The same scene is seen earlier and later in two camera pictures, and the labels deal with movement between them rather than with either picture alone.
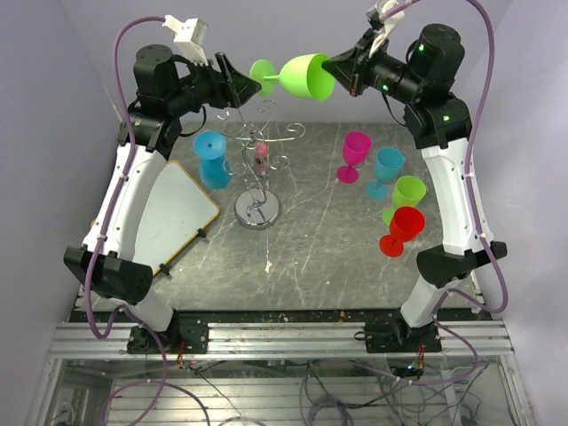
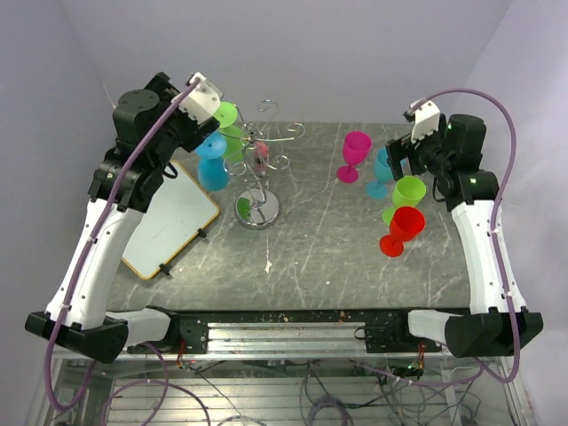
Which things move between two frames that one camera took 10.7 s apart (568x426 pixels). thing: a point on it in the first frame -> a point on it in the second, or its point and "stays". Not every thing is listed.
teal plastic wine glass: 388,162 stays
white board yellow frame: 174,210 stays
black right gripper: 351,67 -> 396,153
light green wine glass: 304,74 -> 234,135
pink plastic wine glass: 356,148 stays
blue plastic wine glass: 214,169 stays
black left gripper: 242,88 -> 194,132
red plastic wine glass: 405,224 stays
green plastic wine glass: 407,192 stays
